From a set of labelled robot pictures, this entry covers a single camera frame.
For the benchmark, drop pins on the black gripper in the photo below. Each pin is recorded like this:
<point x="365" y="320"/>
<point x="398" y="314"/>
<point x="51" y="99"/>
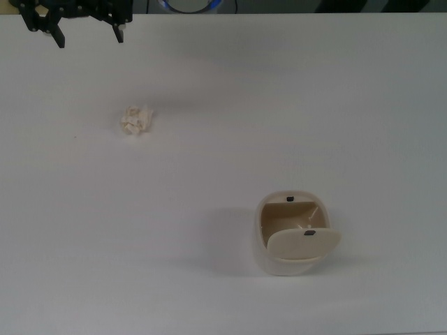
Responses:
<point x="73" y="6"/>

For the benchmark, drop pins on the small white lidded bin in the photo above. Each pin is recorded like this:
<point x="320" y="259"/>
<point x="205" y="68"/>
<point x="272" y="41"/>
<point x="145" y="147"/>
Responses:
<point x="297" y="244"/>

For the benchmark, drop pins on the white paper trash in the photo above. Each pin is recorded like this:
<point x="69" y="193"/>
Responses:
<point x="136" y="120"/>

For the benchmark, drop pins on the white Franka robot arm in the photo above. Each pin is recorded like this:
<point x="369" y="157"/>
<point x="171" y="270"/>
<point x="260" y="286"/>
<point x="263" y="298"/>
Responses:
<point x="188" y="5"/>

